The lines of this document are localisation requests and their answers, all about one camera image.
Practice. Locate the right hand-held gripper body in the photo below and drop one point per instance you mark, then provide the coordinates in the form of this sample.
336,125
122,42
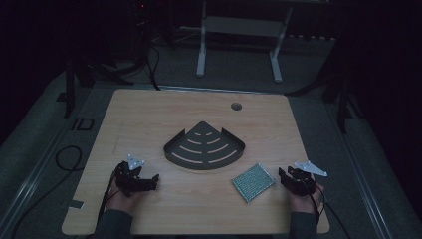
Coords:
302,181

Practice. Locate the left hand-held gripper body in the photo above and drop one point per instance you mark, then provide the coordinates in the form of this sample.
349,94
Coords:
129,177

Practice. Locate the dark corner shelf tray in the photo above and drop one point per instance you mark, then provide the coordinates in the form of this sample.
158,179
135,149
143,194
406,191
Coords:
203,147

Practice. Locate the person's right hand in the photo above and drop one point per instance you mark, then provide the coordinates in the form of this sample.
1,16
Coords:
307,202

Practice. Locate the person's left hand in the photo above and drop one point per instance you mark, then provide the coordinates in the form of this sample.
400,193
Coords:
124,200

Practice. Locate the black tripod stand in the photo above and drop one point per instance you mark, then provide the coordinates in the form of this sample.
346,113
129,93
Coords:
335,89
86,71

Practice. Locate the white metal stand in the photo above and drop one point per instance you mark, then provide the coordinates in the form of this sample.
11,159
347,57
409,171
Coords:
242,30

